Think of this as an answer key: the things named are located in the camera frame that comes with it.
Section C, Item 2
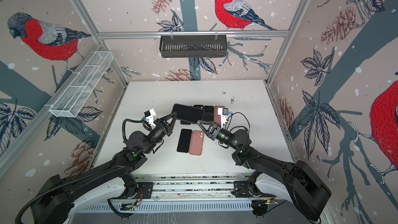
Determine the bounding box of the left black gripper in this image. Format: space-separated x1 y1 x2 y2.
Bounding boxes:
142 112 177 155

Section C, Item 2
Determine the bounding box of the black bare phone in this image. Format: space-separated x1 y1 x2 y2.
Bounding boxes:
203 105 215 121
177 129 192 153

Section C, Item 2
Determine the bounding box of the pink phone case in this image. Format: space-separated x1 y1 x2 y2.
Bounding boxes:
214 105 224 125

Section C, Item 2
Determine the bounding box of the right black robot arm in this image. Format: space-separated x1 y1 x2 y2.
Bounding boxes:
197 120 331 224

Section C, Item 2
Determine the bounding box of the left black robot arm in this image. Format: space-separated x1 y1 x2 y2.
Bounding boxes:
15 112 177 224

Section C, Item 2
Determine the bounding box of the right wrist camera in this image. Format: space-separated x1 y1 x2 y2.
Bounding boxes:
221 108 232 128

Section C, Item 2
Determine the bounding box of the right thin black cable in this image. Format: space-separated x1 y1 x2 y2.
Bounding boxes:
228 111 251 134

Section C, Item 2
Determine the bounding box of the left corrugated black cable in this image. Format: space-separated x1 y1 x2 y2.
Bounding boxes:
15 118 156 224

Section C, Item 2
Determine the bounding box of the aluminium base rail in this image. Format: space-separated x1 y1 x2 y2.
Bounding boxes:
65 174 324 201

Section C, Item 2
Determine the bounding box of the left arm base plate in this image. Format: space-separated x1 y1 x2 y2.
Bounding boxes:
112 181 154 200

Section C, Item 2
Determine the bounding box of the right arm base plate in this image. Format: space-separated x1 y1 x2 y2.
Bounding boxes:
231 180 275 198

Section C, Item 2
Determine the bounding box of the black wire wall basket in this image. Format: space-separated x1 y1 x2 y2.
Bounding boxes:
159 35 228 58

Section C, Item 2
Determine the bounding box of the white mesh wall tray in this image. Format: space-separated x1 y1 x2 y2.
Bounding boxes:
49 51 114 118

